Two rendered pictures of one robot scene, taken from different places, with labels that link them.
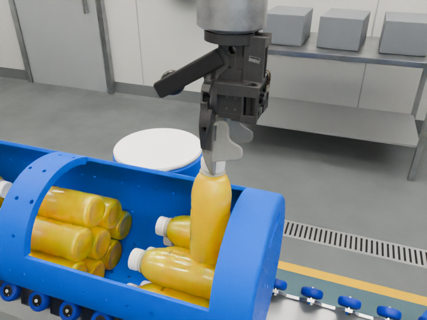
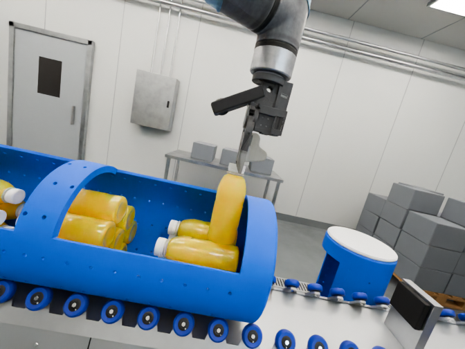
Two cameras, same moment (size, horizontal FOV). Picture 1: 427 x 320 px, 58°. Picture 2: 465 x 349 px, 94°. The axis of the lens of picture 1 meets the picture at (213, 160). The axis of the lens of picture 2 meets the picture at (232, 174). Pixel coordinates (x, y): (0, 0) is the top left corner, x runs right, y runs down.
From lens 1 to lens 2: 0.31 m
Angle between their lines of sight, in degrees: 28
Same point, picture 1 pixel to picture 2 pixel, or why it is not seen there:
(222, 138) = (254, 145)
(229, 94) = (267, 113)
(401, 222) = not seen: hidden behind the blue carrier
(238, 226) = (256, 210)
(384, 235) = not seen: hidden behind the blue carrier
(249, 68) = (279, 100)
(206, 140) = (246, 143)
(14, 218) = (49, 199)
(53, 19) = (43, 123)
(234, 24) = (283, 66)
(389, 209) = not seen: hidden behind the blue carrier
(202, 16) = (261, 59)
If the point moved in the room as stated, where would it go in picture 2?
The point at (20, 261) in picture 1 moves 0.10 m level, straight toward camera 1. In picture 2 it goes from (44, 244) to (66, 275)
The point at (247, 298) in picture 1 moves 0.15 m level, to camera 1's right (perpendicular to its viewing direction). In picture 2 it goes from (271, 260) to (331, 259)
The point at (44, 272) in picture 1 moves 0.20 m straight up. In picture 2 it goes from (73, 253) to (84, 142)
